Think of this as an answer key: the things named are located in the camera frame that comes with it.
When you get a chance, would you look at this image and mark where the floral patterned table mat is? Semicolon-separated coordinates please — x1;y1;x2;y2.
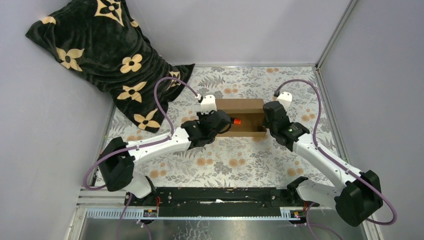
94;66;348;188

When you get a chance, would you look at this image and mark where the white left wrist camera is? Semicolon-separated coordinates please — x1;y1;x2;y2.
196;94;217;115

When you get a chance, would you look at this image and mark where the aluminium frame rail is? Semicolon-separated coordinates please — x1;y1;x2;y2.
64;186;385;240

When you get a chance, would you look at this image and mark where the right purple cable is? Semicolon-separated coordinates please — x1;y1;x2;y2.
272;78;398;240

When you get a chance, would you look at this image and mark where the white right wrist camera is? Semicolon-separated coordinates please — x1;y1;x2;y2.
274;91;293;110

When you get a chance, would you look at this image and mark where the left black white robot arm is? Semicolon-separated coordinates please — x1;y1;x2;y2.
97;110;233;206

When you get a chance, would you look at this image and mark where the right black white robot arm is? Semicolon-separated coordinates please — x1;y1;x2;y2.
263;101;383;227

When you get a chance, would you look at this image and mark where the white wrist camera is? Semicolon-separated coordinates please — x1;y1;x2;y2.
274;91;293;110
196;94;217;115

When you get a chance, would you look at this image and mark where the brown cardboard box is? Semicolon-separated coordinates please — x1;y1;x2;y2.
215;98;267;138

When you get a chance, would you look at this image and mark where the purple cable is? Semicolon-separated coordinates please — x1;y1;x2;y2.
82;76;204;240
272;78;398;240

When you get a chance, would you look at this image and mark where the black floral plush blanket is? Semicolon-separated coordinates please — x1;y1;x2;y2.
26;0;195;133

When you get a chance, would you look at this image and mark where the black orange-tipped marker pen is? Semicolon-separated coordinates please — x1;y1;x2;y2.
230;118;242;125

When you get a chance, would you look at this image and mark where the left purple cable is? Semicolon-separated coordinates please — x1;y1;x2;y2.
82;76;204;240

